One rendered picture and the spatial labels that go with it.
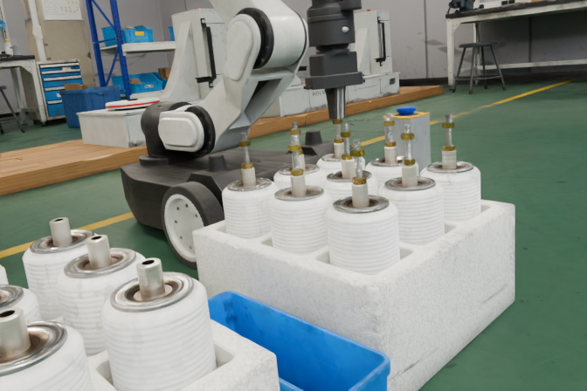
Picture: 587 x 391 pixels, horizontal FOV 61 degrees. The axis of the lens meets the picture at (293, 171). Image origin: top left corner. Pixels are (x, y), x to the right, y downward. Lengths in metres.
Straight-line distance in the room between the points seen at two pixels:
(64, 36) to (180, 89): 4.15
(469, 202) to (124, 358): 0.57
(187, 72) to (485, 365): 2.66
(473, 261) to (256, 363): 0.42
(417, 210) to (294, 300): 0.21
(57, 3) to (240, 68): 6.04
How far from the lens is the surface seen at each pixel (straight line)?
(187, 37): 3.20
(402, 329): 0.68
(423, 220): 0.75
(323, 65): 0.95
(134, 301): 0.48
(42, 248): 0.69
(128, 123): 2.78
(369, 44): 4.53
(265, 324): 0.74
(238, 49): 1.21
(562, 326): 0.93
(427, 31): 6.47
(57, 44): 7.11
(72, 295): 0.57
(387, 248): 0.67
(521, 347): 0.87
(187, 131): 1.43
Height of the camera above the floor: 0.45
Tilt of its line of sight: 12 degrees down
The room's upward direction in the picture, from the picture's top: 5 degrees counter-clockwise
